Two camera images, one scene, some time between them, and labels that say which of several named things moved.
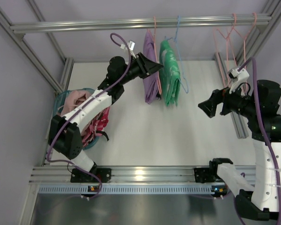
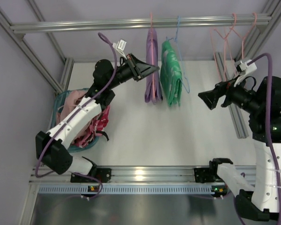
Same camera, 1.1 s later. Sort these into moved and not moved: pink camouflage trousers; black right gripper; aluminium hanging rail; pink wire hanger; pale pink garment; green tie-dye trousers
Moved: pink wire hanger; black right gripper
Not moved: pale pink garment; pink camouflage trousers; aluminium hanging rail; green tie-dye trousers
